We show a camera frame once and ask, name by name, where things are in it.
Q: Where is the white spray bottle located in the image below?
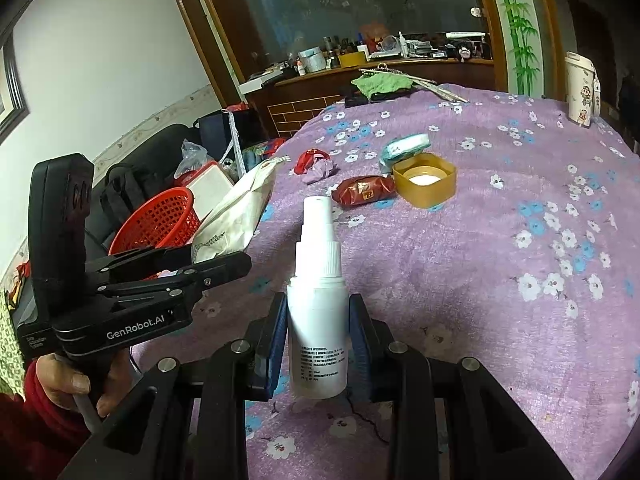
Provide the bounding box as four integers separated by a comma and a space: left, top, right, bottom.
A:
286, 196, 349, 400

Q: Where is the red wrapper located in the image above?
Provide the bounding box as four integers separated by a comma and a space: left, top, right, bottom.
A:
293, 148, 337, 185

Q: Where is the teal tissue pack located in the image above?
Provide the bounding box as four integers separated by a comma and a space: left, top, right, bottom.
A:
378, 133, 431, 174

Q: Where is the yellow square container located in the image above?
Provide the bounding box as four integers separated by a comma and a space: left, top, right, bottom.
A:
393, 153, 457, 209

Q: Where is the red sleeve forearm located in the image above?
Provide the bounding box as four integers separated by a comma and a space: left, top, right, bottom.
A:
1, 360, 90, 479

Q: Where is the left hand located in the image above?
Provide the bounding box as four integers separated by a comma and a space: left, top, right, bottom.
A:
34, 349, 136, 418

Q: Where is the red plastic basket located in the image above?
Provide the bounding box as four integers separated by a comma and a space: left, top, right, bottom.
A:
108, 186, 201, 256

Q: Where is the black backpack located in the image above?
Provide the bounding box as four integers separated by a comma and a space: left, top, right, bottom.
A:
99, 164, 164, 231

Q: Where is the red white storage box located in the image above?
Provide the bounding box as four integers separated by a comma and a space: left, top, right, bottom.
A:
175, 160, 233, 220

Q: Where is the clear plastic bag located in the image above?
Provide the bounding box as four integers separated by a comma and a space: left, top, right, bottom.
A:
174, 140, 213, 180

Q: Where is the dark red snack packet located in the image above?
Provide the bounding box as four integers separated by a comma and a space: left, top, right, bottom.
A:
331, 174, 396, 208

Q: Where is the purple floral tablecloth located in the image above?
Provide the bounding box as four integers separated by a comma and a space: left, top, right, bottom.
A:
134, 89, 639, 479

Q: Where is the black cloth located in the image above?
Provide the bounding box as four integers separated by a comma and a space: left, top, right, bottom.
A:
340, 84, 413, 108

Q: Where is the wooden cabinet with glass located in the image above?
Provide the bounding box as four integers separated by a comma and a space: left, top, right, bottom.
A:
160, 0, 564, 140

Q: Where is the green cloth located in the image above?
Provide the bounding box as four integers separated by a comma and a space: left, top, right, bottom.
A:
352, 73, 413, 101

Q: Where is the yellow tub on cabinet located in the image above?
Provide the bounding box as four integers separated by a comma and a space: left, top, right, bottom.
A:
338, 51, 368, 68

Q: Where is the wooden sticks bundle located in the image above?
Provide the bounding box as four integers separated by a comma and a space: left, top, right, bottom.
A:
360, 68, 468, 103

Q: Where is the white cartoon tumbler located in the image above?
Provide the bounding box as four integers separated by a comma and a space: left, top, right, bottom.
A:
565, 51, 602, 128

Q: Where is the bamboo painted panel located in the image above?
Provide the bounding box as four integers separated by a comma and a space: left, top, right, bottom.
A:
495, 0, 544, 98

